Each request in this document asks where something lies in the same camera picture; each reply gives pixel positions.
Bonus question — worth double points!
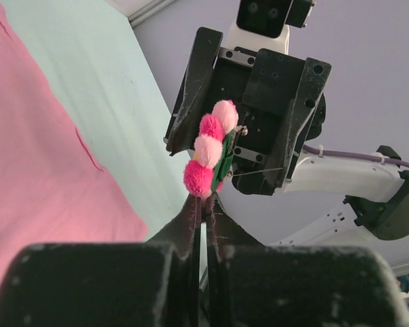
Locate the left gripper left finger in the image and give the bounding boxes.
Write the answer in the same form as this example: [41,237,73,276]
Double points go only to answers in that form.
[0,196,201,326]

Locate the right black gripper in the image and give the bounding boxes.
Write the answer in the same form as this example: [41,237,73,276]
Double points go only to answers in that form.
[165,27,331,196]

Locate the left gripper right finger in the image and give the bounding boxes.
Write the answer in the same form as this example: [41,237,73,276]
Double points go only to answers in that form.
[204,195,409,326]

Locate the plush flower brooch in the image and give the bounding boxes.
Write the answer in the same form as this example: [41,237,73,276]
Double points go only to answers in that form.
[183,100,248,199]

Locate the pink t-shirt garment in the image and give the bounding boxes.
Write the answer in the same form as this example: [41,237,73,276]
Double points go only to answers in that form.
[0,4,147,282]

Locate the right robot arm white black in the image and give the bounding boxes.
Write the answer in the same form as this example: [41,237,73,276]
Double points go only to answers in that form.
[165,27,409,247]

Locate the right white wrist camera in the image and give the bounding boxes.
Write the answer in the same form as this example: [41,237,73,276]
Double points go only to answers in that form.
[224,0,316,55]

